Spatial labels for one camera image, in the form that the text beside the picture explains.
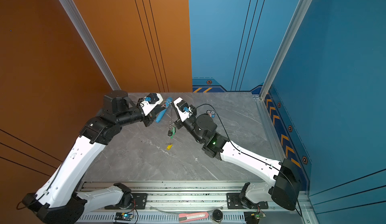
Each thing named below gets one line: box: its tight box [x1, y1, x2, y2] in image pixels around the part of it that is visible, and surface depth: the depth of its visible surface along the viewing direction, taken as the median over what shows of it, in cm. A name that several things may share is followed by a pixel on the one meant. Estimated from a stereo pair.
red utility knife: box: [178, 211, 210, 223], surface depth 71 cm
